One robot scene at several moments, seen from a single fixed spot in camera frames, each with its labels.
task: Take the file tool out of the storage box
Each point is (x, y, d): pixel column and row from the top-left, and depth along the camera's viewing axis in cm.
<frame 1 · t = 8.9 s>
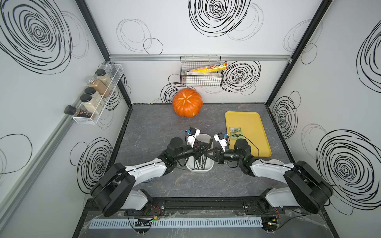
left hand: (209, 146, 74), fingers closed
right hand: (205, 156, 75), fingers closed
orange pumpkin: (187, 102, 106), point 13 cm above the table
yellow tray: (253, 130, 105), point 2 cm above the table
green snack packet: (235, 133, 104), on the table
white plastic storage box: (204, 164, 90), on the table

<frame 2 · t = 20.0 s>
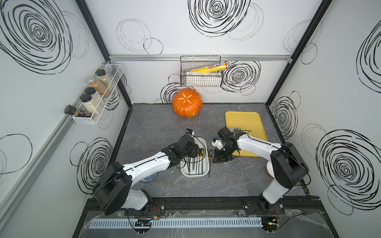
left hand: (194, 146, 85), fingers open
right hand: (214, 162, 85), fingers closed
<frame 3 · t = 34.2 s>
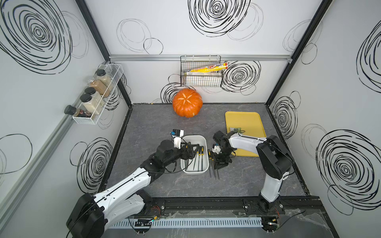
left hand: (193, 145, 76), fingers open
right hand: (216, 168, 87), fingers closed
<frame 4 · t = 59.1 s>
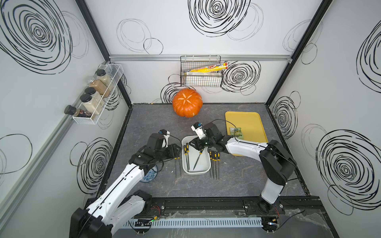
left hand: (177, 149, 78), fingers open
right hand: (191, 142, 86), fingers open
blue patterned bowl: (151, 175, 84), point 2 cm above the table
